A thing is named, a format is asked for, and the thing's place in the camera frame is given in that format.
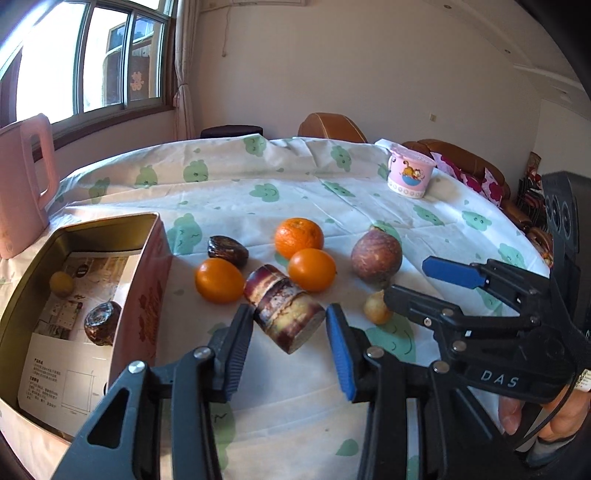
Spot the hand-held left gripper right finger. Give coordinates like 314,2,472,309
325,303,527,480

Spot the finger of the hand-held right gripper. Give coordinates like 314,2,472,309
422,256,552,319
384,285,542,366

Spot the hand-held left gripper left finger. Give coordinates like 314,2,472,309
51,304,256,480

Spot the small tan longan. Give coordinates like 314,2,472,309
364,291,393,325

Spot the purple passion fruit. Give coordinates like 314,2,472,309
351,229,403,291

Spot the purple sugarcane piece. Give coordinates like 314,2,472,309
244,264,326,355

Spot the smooth orange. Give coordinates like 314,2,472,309
195,258,245,304
287,248,338,293

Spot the metal tin box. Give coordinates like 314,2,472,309
0,212,174,439

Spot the dark wrinkled date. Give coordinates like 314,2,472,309
208,235,249,267

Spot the person's right hand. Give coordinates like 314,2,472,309
498,385,591,440

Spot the pink floral cushion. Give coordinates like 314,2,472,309
429,152,468,183
462,171,505,206

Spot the pink cartoon cup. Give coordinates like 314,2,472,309
386,142,437,199

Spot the brown leather sofa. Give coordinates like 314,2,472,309
402,138,555,259

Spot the dark cluttered rack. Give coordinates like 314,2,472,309
516,151,555,268

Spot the bumpy mandarin orange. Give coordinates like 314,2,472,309
274,218,325,260

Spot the dark brown round fruit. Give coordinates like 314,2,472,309
84,301,123,346

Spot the printed paper leaflet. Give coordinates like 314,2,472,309
17,249,144,437

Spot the brown leather chair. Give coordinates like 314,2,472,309
298,112,368,144

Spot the small yellow fruit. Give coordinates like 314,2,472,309
49,271,75,297

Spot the black round stool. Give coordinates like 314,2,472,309
200,124,265,139

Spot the pink electric kettle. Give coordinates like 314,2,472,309
0,113,60,259

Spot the beige curtain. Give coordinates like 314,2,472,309
173,0,198,140

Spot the brown framed window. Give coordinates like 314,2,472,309
0,0,178,139

